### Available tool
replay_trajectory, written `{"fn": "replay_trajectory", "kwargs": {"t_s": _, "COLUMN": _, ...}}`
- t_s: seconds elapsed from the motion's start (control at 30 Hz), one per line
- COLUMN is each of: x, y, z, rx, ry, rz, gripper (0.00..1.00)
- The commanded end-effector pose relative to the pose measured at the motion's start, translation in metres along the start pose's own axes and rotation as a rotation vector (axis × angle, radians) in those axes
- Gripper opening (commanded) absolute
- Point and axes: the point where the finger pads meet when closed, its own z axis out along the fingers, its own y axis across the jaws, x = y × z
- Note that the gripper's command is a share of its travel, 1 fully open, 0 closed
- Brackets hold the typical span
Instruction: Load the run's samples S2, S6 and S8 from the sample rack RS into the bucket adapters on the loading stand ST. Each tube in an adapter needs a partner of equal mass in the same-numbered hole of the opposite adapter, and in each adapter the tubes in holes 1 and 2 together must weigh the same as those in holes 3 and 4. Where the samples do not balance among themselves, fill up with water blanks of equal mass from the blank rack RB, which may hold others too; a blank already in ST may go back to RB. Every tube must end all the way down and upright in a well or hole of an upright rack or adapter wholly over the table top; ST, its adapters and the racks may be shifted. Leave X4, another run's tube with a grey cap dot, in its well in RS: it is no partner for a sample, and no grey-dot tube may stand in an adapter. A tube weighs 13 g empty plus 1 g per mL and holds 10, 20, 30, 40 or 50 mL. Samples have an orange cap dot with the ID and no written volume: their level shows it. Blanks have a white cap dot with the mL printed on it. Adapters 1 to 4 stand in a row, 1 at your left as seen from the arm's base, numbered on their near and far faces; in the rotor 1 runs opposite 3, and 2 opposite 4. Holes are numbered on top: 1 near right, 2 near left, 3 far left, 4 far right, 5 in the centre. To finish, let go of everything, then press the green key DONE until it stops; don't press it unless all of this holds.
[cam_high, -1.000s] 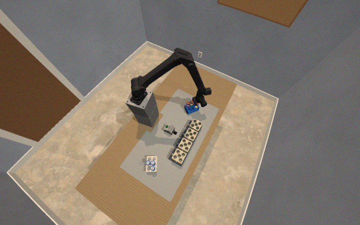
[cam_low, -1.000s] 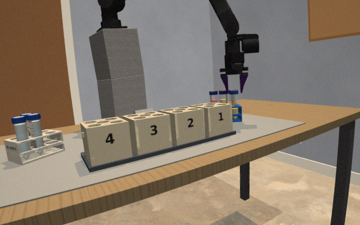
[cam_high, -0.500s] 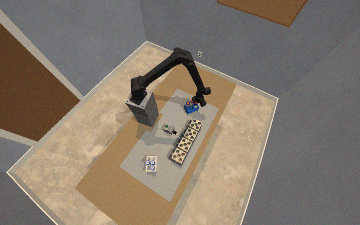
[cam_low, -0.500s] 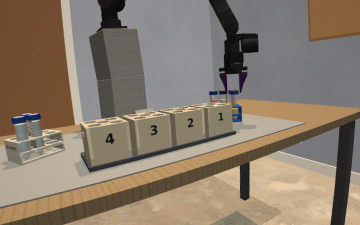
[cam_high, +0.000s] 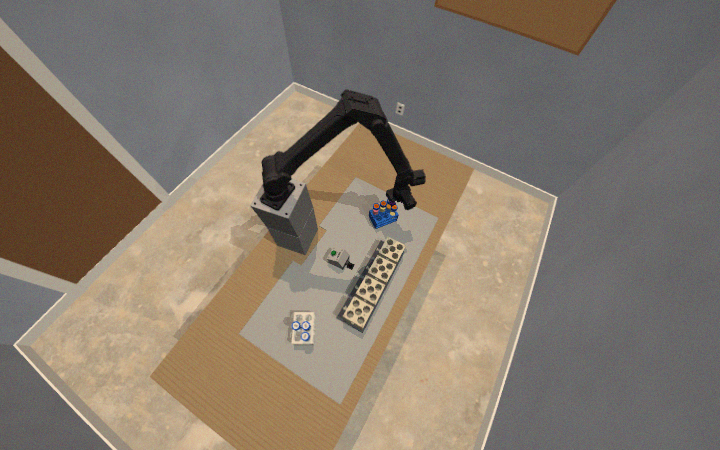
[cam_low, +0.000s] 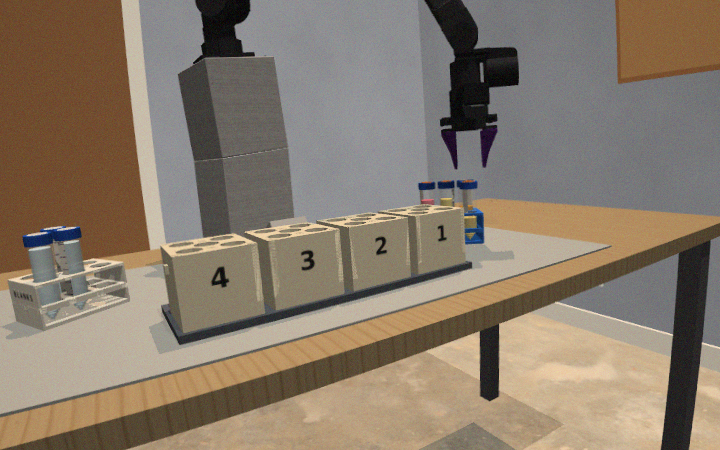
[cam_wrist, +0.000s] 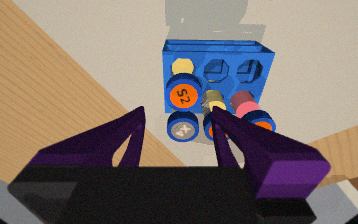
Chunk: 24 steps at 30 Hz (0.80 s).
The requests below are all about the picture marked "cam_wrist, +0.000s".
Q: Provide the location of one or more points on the sample tube with blue cap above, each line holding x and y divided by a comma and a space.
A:
183, 90
211, 98

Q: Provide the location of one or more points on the blue tube rack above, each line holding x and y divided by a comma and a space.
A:
218, 58

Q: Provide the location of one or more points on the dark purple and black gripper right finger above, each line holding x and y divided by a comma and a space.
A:
277, 166

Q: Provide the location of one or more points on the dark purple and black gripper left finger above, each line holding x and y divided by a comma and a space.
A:
96, 147

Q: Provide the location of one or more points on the grey flat mat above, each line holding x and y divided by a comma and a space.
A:
311, 90

